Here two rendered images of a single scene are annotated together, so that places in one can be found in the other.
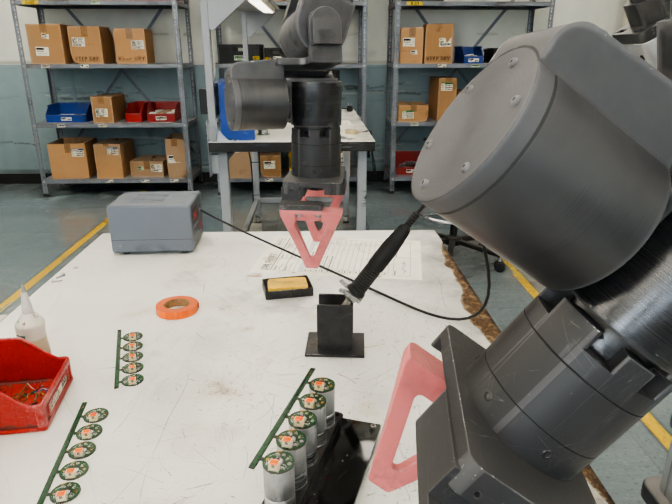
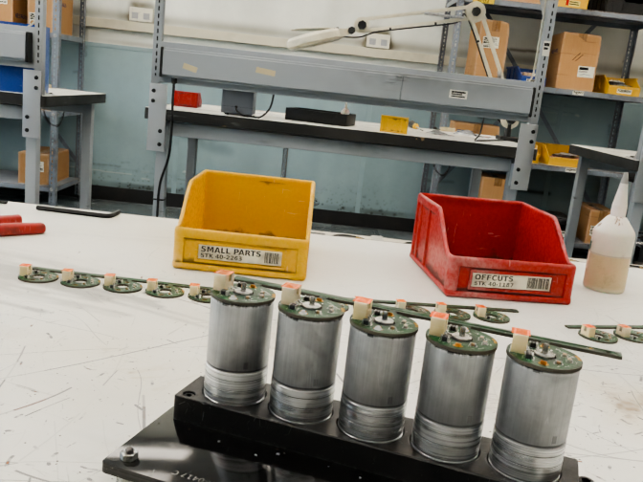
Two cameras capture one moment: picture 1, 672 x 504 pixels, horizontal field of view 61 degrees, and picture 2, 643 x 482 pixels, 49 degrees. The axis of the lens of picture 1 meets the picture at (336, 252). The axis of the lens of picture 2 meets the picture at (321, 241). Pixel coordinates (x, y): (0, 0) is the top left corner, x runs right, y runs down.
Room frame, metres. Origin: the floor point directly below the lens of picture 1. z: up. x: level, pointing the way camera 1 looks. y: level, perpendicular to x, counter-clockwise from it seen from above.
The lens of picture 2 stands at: (0.39, -0.22, 0.89)
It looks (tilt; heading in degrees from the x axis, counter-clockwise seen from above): 12 degrees down; 91
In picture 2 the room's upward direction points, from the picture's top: 6 degrees clockwise
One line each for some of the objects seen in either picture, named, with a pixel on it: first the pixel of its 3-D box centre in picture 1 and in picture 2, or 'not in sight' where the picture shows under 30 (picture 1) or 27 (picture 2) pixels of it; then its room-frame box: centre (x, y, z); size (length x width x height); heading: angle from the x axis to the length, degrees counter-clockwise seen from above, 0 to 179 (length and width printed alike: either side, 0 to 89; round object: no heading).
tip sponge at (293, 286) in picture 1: (287, 286); not in sight; (0.83, 0.08, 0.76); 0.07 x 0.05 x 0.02; 103
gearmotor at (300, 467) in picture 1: (291, 463); (304, 367); (0.39, 0.04, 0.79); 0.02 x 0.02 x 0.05
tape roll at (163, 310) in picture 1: (177, 307); not in sight; (0.76, 0.23, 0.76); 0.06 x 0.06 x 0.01
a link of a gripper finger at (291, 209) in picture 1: (313, 225); not in sight; (0.62, 0.03, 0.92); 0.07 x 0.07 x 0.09; 87
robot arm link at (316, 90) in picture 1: (311, 103); not in sight; (0.65, 0.03, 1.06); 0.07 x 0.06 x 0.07; 111
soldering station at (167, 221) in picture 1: (158, 222); not in sight; (1.06, 0.34, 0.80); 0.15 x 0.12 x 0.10; 93
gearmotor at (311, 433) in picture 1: (303, 442); (375, 384); (0.41, 0.03, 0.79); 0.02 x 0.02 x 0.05
